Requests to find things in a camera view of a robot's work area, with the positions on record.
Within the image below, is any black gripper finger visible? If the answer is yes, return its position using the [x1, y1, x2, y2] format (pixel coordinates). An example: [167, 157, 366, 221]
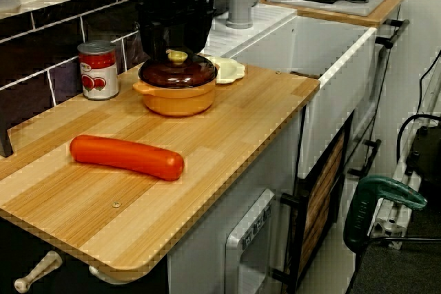
[141, 28, 169, 63]
[169, 23, 209, 54]

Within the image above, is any brown lid yellow knob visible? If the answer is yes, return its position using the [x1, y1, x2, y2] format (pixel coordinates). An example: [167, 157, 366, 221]
[138, 51, 219, 89]

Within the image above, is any orange toy pot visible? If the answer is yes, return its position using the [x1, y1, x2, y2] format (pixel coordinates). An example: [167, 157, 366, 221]
[133, 78, 218, 118]

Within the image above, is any red toy sausage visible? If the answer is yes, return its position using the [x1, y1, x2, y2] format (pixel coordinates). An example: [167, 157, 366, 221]
[70, 134, 185, 181]

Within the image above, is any cream flower-shaped plate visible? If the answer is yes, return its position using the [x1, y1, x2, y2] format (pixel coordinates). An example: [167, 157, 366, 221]
[205, 55, 246, 85]

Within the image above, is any red white tomato can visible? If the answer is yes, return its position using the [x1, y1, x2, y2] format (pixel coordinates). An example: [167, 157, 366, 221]
[77, 39, 121, 101]

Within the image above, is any white toy sink unit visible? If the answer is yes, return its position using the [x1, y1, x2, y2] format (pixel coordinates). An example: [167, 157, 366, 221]
[206, 3, 379, 180]

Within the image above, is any grey stove plate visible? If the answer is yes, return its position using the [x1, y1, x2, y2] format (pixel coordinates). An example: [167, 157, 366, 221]
[269, 0, 398, 18]

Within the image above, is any white kitchen cabinet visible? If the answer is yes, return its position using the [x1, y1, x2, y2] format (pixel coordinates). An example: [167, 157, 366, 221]
[167, 107, 304, 294]

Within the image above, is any white dishwasher door panel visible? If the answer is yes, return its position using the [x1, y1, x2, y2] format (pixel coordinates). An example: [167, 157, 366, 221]
[225, 189, 276, 294]

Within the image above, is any green power drill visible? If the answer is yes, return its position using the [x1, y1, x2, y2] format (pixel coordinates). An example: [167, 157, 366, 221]
[343, 175, 429, 250]

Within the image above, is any dark green equipment box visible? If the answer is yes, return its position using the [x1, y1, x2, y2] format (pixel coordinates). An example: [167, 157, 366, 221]
[405, 125, 441, 185]

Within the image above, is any black drawer handle bar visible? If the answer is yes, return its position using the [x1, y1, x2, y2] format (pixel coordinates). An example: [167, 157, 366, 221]
[271, 193, 304, 283]

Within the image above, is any wooden crate black frame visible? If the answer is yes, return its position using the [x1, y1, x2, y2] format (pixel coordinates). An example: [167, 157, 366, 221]
[280, 111, 356, 286]

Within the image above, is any black oven handle bar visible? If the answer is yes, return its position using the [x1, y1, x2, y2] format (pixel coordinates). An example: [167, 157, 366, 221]
[348, 138, 382, 177]
[374, 18, 411, 50]

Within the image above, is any black looped cable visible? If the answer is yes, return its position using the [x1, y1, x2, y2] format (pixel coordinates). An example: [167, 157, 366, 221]
[396, 113, 441, 164]

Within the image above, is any cream peg handle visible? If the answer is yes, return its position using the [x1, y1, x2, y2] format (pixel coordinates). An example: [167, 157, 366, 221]
[88, 265, 139, 286]
[14, 251, 63, 291]

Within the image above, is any aluminium frame rail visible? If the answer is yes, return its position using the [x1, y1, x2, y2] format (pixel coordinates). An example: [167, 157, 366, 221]
[368, 76, 441, 251]

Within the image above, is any black drill cable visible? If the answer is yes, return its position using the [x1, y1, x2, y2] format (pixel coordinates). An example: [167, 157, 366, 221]
[344, 236, 441, 294]

